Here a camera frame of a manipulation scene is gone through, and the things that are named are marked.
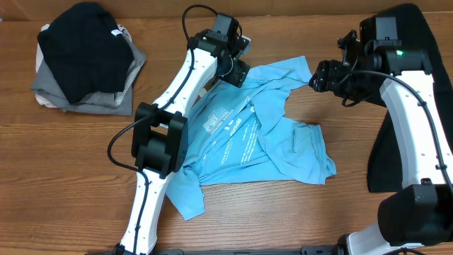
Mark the black garment with white logo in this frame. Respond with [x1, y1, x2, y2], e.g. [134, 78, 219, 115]
[367, 4, 452, 193]

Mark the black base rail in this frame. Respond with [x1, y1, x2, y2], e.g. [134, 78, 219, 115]
[84, 244, 340, 255]

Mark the light blue printed t-shirt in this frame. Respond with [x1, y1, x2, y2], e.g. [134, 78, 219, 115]
[166, 56, 336, 220]

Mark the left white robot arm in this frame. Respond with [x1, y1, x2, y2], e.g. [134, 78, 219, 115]
[112, 13, 251, 254]

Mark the grey folded garment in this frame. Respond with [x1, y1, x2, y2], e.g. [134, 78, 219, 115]
[30, 33, 147, 117]

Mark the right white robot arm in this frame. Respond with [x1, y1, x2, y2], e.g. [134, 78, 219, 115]
[309, 16, 452, 254]

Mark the black folded garment on stack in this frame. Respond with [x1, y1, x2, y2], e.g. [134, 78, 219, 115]
[38, 2, 134, 103]

